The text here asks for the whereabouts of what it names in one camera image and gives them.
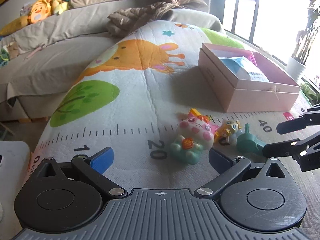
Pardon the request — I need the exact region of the teal toy piece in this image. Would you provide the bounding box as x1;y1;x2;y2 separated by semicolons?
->
236;123;266;156

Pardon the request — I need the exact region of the small yellow haired figurine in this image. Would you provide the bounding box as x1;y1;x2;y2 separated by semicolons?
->
214;120;242;146

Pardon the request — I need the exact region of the pink cat figurine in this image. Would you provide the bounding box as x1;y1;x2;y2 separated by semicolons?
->
170;108;218;165

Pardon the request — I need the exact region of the pink toy net racket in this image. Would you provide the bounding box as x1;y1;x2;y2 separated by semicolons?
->
246;51;258;67

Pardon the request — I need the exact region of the pink cardboard box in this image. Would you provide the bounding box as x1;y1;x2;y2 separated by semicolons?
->
198;43;300;113

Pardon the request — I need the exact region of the colourful giraffe play mat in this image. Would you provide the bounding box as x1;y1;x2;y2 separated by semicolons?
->
29;21;317;190

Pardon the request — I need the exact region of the beige sofa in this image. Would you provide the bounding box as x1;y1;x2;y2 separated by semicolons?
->
1;9;224;127

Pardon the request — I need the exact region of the green toy on sofa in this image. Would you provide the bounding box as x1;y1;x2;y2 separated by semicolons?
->
0;48;10;67

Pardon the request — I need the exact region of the brown crumpled blanket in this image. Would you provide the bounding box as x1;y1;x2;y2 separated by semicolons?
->
106;0;209;38

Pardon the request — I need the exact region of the yellow plush duck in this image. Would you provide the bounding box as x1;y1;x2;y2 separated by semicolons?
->
47;0;68;15

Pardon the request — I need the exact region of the orange plush toy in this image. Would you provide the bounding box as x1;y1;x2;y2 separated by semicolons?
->
1;0;52;36

